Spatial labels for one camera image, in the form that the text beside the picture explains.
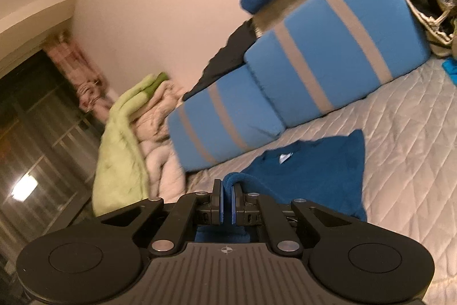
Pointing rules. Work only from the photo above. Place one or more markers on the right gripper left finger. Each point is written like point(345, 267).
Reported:
point(196, 209)

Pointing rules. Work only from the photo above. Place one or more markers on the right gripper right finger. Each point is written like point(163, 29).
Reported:
point(259, 211)

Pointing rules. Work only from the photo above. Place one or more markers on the dark blue sweatshirt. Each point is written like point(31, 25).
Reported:
point(327, 171)

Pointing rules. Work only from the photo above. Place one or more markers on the white rolled duvet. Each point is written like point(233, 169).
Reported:
point(166, 177)

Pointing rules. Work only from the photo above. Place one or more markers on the light green blanket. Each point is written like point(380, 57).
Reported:
point(121, 177)

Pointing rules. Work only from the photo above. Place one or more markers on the left blue striped pillow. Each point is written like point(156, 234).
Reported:
point(227, 119)

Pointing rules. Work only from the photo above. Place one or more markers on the blue striped pillow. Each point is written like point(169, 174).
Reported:
point(227, 119)
point(327, 54)

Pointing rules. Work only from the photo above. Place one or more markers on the black garment behind pillows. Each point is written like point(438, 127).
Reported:
point(228, 58)

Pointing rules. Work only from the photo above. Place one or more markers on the right blue striped pillow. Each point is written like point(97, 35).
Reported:
point(327, 54)

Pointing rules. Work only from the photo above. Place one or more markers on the bright blue small cloth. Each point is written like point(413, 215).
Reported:
point(450, 67)

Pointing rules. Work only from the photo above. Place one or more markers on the striped woven bag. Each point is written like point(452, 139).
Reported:
point(441, 45)

